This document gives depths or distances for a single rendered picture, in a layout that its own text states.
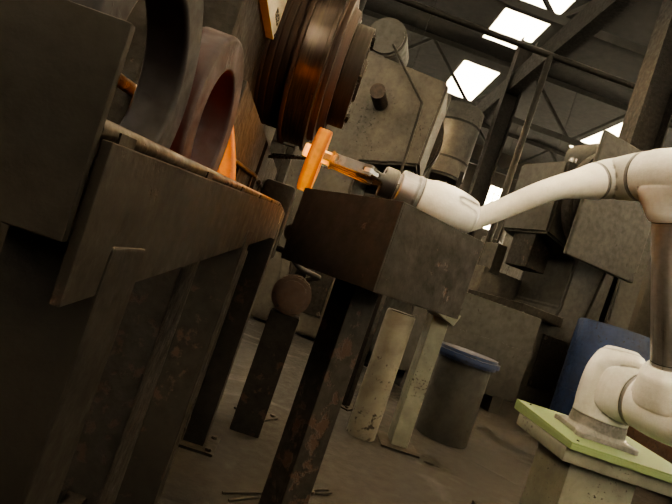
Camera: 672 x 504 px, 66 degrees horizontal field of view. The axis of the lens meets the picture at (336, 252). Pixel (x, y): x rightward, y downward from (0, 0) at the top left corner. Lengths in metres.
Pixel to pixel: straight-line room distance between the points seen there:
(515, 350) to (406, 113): 1.98
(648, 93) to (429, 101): 2.63
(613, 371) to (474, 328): 2.08
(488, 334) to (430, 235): 2.99
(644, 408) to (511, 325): 2.33
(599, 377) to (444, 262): 0.96
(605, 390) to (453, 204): 0.75
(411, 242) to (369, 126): 3.51
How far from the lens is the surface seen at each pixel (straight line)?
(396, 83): 4.36
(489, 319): 3.74
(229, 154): 0.81
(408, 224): 0.76
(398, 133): 4.21
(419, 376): 2.16
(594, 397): 1.71
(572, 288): 5.13
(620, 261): 5.09
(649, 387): 1.58
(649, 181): 1.48
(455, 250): 0.85
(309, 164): 1.17
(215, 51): 0.49
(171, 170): 0.37
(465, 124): 10.58
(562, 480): 1.70
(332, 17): 1.34
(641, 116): 6.10
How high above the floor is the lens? 0.60
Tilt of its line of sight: 2 degrees up
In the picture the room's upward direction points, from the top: 19 degrees clockwise
